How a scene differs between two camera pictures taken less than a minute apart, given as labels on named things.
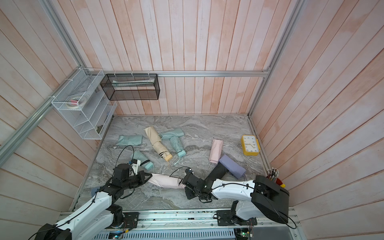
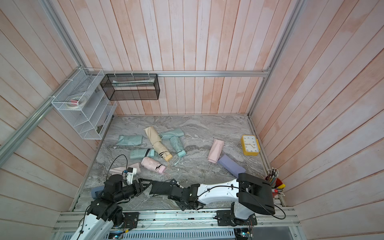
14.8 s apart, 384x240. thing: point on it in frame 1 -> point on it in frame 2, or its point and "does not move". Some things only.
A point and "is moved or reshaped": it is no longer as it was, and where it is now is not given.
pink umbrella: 216,151 does not move
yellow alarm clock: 251,145 does not move
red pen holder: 272,174 does not move
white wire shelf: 83,101 does not move
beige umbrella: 161,150 does not move
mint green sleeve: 130,140 does not move
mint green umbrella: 177,146 does not move
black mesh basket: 131,86 does not move
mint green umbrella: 143,160 -> 140,153
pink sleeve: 164,181 is moved or reshaped
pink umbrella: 181,185 is moved or reshaped
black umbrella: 218,172 -> 160,187
